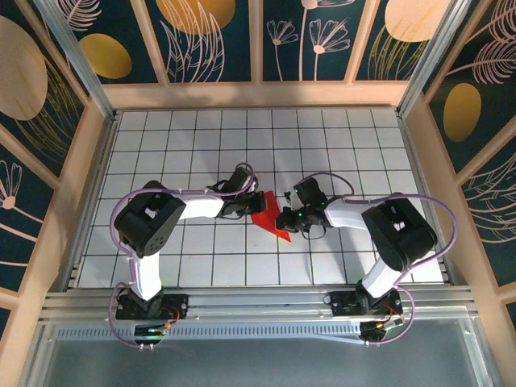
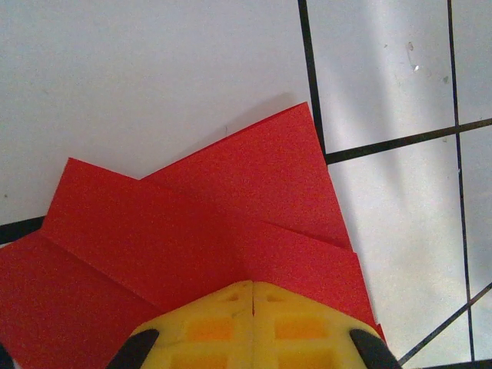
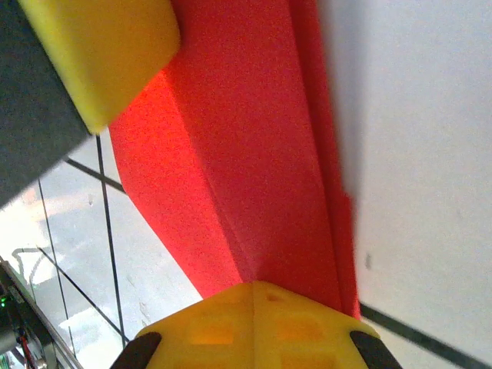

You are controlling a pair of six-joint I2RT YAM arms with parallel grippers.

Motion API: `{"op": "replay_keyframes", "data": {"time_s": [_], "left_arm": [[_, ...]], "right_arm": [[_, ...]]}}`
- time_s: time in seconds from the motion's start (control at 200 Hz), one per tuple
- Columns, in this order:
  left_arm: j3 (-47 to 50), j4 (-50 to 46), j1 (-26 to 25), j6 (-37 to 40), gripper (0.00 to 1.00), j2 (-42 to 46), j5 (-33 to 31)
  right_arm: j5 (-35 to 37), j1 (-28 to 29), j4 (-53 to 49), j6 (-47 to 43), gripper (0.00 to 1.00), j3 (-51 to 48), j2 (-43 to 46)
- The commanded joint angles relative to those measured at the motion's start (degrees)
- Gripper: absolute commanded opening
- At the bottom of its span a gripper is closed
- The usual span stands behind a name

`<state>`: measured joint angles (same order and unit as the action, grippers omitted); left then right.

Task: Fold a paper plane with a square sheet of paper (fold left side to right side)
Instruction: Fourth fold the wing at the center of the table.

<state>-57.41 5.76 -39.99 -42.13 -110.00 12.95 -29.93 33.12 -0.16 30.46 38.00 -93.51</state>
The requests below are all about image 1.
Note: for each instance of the wall panel large beige circle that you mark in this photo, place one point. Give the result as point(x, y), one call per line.
point(24, 68)

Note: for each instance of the wall panel white leaf outlines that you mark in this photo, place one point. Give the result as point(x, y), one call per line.
point(496, 217)

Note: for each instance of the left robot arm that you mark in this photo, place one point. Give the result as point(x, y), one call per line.
point(149, 217)

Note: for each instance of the grey front cover sheet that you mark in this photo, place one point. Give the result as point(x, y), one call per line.
point(258, 363)

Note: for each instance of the wall panel yellow oval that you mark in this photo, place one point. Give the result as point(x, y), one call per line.
point(105, 56)

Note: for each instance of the wooden enclosure frame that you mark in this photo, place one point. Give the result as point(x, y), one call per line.
point(250, 94)

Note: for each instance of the wall panel pink flowers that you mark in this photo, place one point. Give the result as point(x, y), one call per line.
point(298, 24)

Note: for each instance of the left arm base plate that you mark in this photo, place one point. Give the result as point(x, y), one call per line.
point(177, 304)

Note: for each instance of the wall panel oval and feather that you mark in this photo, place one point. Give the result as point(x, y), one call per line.
point(463, 113)

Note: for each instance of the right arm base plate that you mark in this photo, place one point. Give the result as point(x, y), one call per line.
point(338, 306)

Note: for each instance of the wall panel fan flower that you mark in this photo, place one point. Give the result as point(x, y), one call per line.
point(20, 242)

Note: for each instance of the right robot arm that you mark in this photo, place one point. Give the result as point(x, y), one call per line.
point(399, 230)

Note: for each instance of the wall panel beige circle reeds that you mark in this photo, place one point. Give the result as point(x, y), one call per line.
point(403, 20)

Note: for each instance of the aluminium front beam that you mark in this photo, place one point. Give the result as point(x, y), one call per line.
point(258, 306)

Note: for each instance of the dark wall panel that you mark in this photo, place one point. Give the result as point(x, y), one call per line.
point(4, 320)
point(511, 310)

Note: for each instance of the aluminium side rail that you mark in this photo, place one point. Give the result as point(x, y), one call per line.
point(92, 201)
point(416, 161)

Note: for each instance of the wall panel orange circle leaves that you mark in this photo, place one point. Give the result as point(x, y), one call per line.
point(201, 40)

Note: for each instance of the red paper sheet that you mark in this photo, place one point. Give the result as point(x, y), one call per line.
point(270, 217)

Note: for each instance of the aluminium corner post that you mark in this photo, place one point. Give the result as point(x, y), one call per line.
point(429, 60)
point(84, 68)

